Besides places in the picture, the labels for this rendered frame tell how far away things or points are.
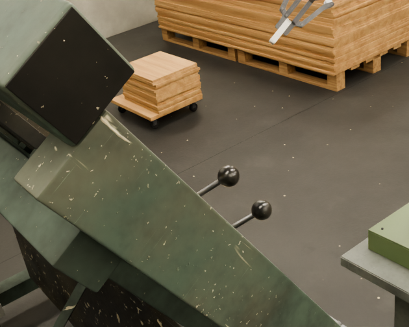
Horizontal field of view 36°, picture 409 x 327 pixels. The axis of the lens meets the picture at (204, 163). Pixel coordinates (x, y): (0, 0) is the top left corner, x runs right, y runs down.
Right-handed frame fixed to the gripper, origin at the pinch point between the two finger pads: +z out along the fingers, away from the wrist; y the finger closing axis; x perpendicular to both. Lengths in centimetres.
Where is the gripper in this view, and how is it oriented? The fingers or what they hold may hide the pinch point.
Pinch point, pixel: (280, 31)
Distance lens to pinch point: 160.7
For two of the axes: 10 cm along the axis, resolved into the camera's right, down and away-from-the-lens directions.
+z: -6.2, 7.8, 1.0
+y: -7.8, -6.2, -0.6
